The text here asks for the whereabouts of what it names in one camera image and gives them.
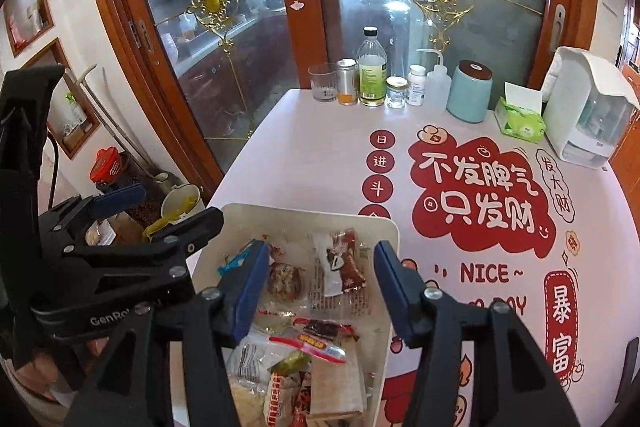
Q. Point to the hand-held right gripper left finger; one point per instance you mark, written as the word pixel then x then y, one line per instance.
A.
pixel 247 292

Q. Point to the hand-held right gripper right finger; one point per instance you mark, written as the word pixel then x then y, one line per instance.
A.
pixel 395 292

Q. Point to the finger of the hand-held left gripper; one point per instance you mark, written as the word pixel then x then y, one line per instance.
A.
pixel 195 224
pixel 120 199

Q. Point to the blue white small packet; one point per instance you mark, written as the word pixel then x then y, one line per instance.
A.
pixel 235 263

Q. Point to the clear nut bar packet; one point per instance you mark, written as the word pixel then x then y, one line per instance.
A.
pixel 285 279

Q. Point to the large clear cracker pack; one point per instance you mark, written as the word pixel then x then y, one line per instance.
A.
pixel 250 357

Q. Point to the green label packet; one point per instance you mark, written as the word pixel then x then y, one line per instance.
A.
pixel 310 347

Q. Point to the white plastic bin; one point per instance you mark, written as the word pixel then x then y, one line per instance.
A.
pixel 300 222

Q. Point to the beige wafer bar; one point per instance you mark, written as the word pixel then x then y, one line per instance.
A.
pixel 335 387

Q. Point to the clear crumbly cracker packet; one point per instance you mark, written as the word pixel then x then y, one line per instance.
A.
pixel 245 407

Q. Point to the person's left hand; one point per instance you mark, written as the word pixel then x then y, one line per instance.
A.
pixel 40 369

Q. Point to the white yellow pitcher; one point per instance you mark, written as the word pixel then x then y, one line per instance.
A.
pixel 177 204

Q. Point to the red lid jar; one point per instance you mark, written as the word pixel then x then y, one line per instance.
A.
pixel 107 167

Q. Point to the printed pink table cover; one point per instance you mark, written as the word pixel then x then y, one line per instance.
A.
pixel 310 147

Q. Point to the glass cup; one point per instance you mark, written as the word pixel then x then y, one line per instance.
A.
pixel 324 82

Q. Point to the small glass jar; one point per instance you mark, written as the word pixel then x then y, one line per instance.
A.
pixel 396 93

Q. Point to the white pill bottle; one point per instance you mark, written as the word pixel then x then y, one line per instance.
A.
pixel 416 86

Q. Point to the white squeeze bottle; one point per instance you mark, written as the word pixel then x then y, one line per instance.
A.
pixel 439 89

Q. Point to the metal can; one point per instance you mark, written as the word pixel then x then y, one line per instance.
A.
pixel 346 82

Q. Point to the green tissue box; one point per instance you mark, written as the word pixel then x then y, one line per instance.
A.
pixel 520 122

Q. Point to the teal canister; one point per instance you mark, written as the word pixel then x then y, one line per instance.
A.
pixel 470 92

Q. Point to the clear oil bottle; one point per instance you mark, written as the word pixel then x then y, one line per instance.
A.
pixel 371 69

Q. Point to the black flat device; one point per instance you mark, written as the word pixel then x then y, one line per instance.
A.
pixel 632 372

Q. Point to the white countertop appliance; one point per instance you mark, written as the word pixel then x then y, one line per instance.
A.
pixel 585 107

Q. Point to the wooden framed wall niche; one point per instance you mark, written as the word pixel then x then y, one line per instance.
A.
pixel 27 12
pixel 70 117

